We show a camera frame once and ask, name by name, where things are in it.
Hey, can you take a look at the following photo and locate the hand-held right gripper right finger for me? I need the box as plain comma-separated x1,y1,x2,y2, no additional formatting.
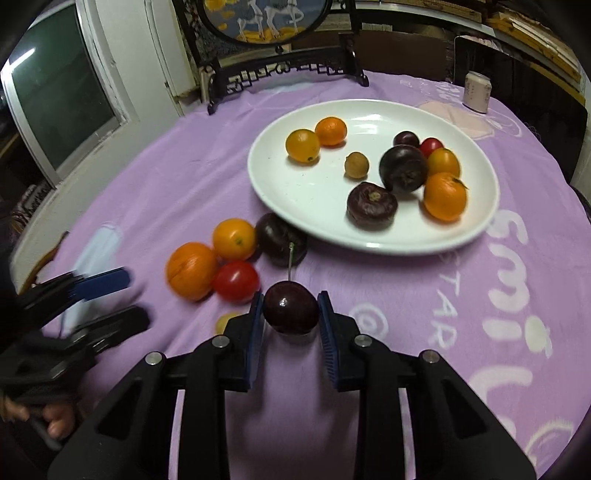
317,291,539,480

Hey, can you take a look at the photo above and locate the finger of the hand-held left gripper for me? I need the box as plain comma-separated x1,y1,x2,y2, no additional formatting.
69,305,151,354
14,267,134,324

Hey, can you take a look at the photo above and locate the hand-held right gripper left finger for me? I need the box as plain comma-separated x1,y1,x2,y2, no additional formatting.
46,291,266,480

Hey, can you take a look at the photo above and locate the small tan longan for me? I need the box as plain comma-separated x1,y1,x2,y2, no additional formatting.
344,152,369,180
215,313,243,337

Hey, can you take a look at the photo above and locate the dark cherry with stem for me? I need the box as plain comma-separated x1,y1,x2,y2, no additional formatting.
263,243,320,336

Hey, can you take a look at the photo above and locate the orange mandarin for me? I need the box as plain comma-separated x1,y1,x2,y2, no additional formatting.
423,172,469,222
165,242,219,302

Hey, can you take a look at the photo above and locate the dark water chestnut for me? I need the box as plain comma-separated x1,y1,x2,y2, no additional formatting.
255,212,308,268
346,181,399,230
379,144,429,193

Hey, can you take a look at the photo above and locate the orange cherry tomato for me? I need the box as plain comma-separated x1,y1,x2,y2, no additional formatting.
212,218,257,261
427,148,461,178

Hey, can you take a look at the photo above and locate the white plate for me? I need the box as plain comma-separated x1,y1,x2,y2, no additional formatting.
247,99,501,256

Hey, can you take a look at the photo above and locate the yellow cherry tomato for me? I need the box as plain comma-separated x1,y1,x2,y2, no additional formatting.
285,129,321,164

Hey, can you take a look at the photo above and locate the small mandarin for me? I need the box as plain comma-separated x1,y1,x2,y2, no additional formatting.
315,117,348,147

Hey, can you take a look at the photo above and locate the person's left hand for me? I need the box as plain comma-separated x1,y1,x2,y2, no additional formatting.
0,394,79,441

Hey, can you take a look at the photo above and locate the purple printed tablecloth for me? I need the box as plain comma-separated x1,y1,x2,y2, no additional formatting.
9,69,591,480

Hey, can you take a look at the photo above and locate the window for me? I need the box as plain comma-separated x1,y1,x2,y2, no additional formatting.
0,0,130,185

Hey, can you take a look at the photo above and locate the white board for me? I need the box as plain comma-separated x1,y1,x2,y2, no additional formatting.
145,0,200,100

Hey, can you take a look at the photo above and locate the beige can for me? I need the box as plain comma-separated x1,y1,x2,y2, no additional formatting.
462,71,491,114

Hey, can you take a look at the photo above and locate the round deer screen ornament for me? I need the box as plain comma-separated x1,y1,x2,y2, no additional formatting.
172,0,370,115

